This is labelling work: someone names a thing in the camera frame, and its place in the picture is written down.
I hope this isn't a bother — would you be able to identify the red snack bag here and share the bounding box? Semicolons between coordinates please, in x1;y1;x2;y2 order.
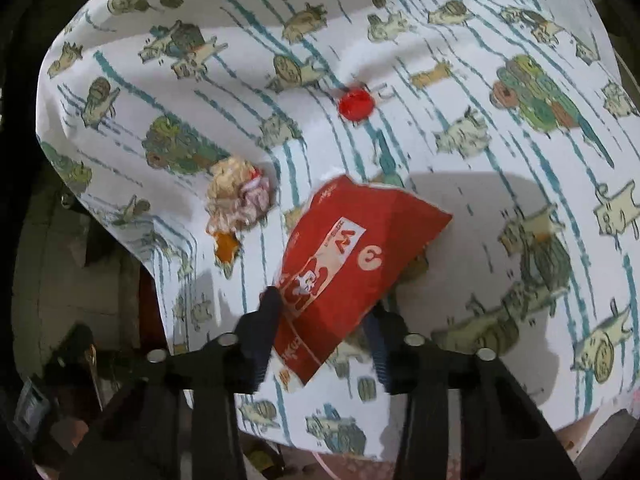
274;174;452;384

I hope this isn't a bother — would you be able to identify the beige paper wrapper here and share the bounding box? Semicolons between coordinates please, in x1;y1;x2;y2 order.
206;156;271;235

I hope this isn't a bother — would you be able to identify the cat print white tablecloth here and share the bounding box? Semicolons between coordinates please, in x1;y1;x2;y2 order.
36;0;639;429

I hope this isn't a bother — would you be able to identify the red bottle cap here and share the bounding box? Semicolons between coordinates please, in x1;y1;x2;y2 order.
337;88;375;122

